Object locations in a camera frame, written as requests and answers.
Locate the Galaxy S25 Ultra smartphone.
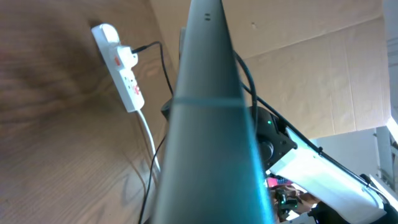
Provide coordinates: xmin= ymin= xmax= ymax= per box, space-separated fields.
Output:
xmin=150 ymin=0 xmax=274 ymax=223

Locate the black USB-C charging cable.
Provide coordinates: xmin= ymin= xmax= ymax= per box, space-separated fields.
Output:
xmin=130 ymin=40 xmax=175 ymax=224

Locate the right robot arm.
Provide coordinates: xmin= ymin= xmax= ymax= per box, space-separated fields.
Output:
xmin=249 ymin=105 xmax=397 ymax=224

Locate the white USB charger adapter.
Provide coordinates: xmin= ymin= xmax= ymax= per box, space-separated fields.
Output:
xmin=112 ymin=45 xmax=138 ymax=70

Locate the white power strip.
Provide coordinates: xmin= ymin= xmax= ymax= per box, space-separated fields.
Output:
xmin=91 ymin=23 xmax=144 ymax=113

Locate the white power strip cord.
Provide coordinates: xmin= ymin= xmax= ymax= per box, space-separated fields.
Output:
xmin=136 ymin=108 xmax=162 ymax=175

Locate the black right camera cable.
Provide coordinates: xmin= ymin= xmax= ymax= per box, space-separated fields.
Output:
xmin=233 ymin=49 xmax=386 ymax=200

